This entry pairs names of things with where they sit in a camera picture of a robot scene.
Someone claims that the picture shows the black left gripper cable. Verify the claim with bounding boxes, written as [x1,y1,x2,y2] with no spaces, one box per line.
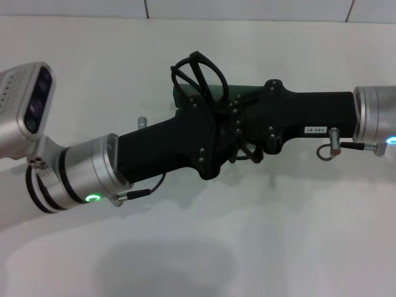
[110,171,168,208]

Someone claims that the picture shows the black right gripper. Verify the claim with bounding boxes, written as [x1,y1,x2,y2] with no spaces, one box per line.
[213,78,357,165]

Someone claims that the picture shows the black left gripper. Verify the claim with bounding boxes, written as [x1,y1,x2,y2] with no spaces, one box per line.
[115,95,246,181]

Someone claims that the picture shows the black glasses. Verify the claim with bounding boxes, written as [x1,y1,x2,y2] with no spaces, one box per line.
[170,51,231,114]

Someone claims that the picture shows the silver right gripper connector post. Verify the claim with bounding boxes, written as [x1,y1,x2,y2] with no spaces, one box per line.
[329,127,342,156]

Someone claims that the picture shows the grey right gripper cable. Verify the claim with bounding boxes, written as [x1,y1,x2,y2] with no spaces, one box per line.
[316,140,377,161]

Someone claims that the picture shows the green glasses case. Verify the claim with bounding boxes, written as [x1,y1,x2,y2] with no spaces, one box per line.
[172,82,267,110]

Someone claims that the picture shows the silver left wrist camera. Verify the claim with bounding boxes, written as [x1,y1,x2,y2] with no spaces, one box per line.
[0,61,58,162]

